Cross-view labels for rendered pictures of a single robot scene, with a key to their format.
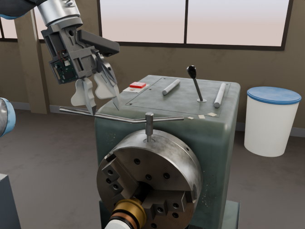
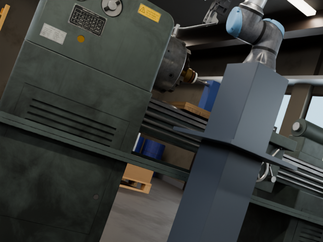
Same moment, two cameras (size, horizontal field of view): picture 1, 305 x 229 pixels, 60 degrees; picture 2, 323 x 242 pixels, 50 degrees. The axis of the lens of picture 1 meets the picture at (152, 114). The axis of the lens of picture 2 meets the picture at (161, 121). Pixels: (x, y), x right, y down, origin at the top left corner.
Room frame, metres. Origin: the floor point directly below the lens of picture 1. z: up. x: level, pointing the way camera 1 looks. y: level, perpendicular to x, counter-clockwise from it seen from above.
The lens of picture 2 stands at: (1.94, 1.45, 0.62)
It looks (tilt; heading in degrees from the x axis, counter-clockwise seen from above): 5 degrees up; 226
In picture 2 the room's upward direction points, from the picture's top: 19 degrees clockwise
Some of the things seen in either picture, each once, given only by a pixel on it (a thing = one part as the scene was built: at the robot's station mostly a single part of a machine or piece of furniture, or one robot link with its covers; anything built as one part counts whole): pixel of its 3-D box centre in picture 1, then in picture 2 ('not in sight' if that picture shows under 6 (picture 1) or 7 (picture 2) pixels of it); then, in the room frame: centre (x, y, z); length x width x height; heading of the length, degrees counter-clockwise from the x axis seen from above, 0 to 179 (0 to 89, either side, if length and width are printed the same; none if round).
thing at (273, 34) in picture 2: not in sight; (267, 37); (0.64, 0.58, 1.27); 0.13 x 0.12 x 0.14; 152
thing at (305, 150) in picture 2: not in sight; (307, 143); (-0.44, 0.43, 1.01); 0.30 x 0.20 x 0.29; 160
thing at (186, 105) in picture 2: not in sight; (192, 113); (0.43, 0.11, 0.89); 0.36 x 0.30 x 0.04; 70
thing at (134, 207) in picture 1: (128, 217); (185, 74); (0.54, 0.06, 1.08); 0.09 x 0.09 x 0.09; 70
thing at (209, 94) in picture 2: not in sight; (207, 100); (0.36, 0.13, 1.00); 0.08 x 0.06 x 0.23; 70
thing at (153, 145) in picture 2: not in sight; (139, 153); (-3.52, -4.52, 0.39); 1.03 x 0.63 x 0.78; 166
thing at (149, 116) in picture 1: (149, 132); (175, 33); (0.68, 0.01, 1.27); 0.02 x 0.02 x 0.12
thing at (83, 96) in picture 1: (81, 98); (213, 19); (0.58, 0.16, 1.40); 0.06 x 0.03 x 0.09; 150
